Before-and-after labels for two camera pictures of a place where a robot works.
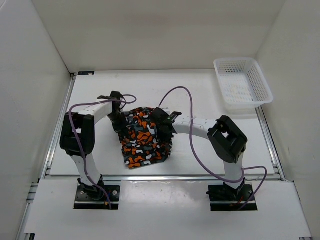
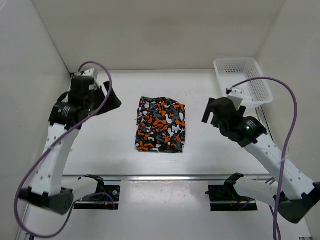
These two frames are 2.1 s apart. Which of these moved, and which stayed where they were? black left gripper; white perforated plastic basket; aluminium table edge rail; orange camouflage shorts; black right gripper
Moved: orange camouflage shorts; black right gripper; black left gripper
Stayed: white perforated plastic basket; aluminium table edge rail
